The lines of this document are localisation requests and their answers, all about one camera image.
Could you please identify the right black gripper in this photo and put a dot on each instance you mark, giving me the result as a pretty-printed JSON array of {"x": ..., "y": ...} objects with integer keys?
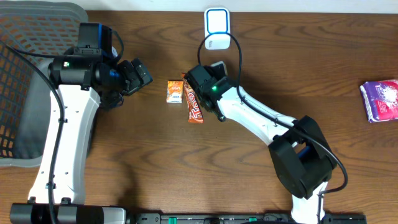
[{"x": 193, "y": 80}]

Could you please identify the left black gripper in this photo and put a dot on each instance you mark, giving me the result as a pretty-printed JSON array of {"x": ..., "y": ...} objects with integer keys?
[{"x": 128, "y": 78}]

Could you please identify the orange Top chocolate bar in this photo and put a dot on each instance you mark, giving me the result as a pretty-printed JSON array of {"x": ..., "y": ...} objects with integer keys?
[{"x": 194, "y": 112}]

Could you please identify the small orange tissue pack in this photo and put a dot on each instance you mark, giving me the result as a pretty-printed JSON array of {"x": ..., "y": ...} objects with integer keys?
[{"x": 174, "y": 91}]

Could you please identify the pink purple pad pack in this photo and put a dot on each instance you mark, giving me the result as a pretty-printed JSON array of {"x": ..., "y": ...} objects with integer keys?
[{"x": 380, "y": 100}]

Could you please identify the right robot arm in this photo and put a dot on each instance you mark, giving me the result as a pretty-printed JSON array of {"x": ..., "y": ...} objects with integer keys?
[{"x": 301, "y": 157}]

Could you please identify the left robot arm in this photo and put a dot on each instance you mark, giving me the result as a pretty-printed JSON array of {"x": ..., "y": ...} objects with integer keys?
[{"x": 81, "y": 80}]

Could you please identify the white barcode scanner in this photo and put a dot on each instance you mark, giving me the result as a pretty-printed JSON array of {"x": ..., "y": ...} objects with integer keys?
[{"x": 217, "y": 28}]

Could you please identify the grey plastic mesh basket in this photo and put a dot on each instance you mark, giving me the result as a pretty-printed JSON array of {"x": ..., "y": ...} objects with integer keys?
[{"x": 42, "y": 29}]

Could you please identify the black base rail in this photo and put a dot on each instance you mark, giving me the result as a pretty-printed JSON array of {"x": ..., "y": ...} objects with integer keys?
[{"x": 156, "y": 218}]

